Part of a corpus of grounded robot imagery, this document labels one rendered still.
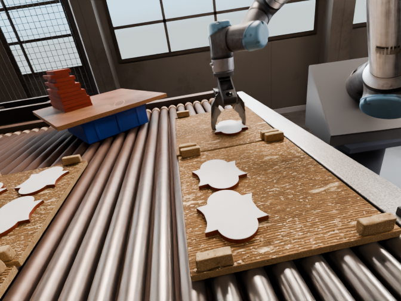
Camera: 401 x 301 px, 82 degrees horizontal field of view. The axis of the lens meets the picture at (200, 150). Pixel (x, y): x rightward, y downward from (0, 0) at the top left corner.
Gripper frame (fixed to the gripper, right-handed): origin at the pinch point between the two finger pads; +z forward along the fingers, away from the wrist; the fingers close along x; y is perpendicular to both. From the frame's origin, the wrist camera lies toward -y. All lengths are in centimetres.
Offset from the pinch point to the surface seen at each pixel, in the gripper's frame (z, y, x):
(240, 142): 0.7, -13.4, -0.8
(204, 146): 0.7, -11.9, 10.9
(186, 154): -0.5, -17.7, 17.2
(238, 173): -0.4, -33.0, 5.1
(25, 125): 0, 57, 108
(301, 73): 37, 265, -168
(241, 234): 0, -52, 9
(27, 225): 1, -37, 55
